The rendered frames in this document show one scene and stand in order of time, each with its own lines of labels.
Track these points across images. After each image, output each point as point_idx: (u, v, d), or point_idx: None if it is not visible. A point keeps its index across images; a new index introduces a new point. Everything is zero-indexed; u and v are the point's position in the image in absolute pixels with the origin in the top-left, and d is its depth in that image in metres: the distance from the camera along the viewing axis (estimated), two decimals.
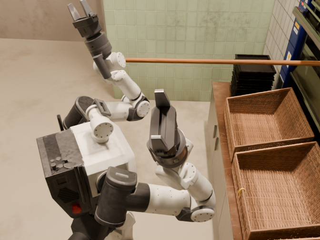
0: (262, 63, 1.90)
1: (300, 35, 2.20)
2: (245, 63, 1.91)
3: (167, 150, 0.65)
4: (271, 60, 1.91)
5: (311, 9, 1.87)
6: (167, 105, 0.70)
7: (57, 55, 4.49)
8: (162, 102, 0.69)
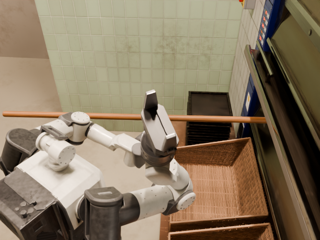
0: (202, 120, 1.48)
1: None
2: (179, 119, 1.48)
3: (176, 145, 0.65)
4: (213, 116, 1.48)
5: (263, 51, 1.44)
6: (155, 105, 0.70)
7: (14, 75, 4.07)
8: (152, 103, 0.68)
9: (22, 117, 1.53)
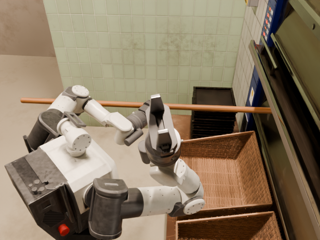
0: (208, 109, 1.55)
1: None
2: (187, 108, 1.56)
3: (171, 143, 0.66)
4: (218, 105, 1.55)
5: (267, 46, 1.50)
6: (162, 109, 0.69)
7: (18, 73, 4.12)
8: (157, 106, 0.68)
9: (39, 104, 1.62)
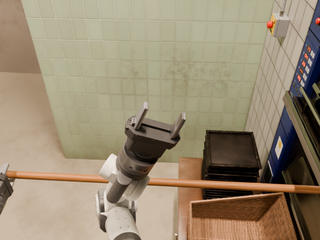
0: (226, 187, 1.18)
1: None
2: (198, 186, 1.18)
3: None
4: (240, 183, 1.18)
5: (312, 105, 1.13)
6: None
7: (8, 94, 3.75)
8: (141, 117, 0.65)
9: None
